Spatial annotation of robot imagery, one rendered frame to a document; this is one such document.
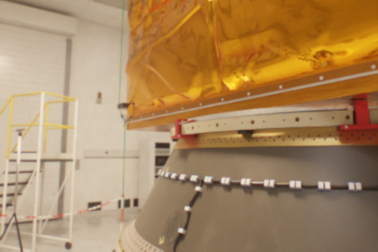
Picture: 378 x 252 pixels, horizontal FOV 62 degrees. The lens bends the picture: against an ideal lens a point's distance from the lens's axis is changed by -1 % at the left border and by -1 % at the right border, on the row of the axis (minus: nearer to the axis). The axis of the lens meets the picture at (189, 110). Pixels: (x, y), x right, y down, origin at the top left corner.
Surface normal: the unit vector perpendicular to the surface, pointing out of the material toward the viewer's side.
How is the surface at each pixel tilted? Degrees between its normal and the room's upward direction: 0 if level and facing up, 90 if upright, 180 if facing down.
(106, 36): 90
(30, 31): 90
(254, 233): 62
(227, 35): 87
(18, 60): 90
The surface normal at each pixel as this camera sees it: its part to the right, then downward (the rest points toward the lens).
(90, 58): 0.58, -0.11
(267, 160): -0.51, -0.56
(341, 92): -0.83, -0.07
